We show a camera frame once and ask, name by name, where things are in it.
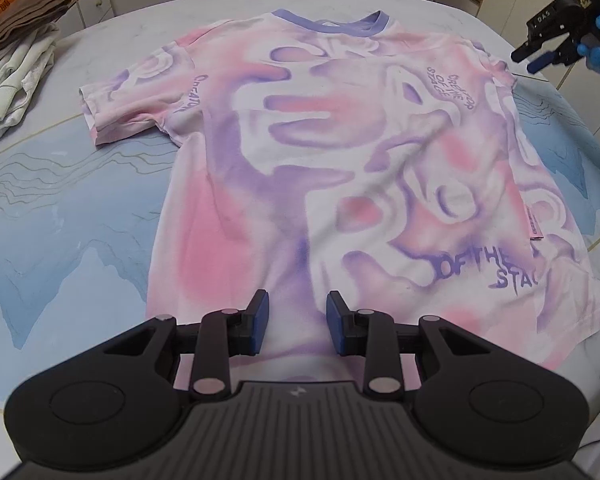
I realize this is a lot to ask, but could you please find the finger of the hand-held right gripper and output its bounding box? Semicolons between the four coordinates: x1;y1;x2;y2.
527;47;570;74
510;35;548;64

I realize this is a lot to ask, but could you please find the pink purple tie-dye T-shirt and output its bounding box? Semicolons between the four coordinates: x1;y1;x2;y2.
77;8;600;369

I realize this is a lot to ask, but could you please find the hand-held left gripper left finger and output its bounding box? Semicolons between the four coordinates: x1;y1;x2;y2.
102;289;271;401

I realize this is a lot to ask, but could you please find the white low cabinet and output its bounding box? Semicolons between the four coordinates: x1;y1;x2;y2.
55;0;117;38

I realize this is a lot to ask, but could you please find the cream white crumpled garment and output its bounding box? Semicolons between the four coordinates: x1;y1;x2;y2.
0;34;62;157

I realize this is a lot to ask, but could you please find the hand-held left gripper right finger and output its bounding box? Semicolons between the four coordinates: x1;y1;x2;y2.
325;290;501;396

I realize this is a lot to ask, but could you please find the brown folded garment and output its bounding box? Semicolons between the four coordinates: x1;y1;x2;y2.
0;0;64;62

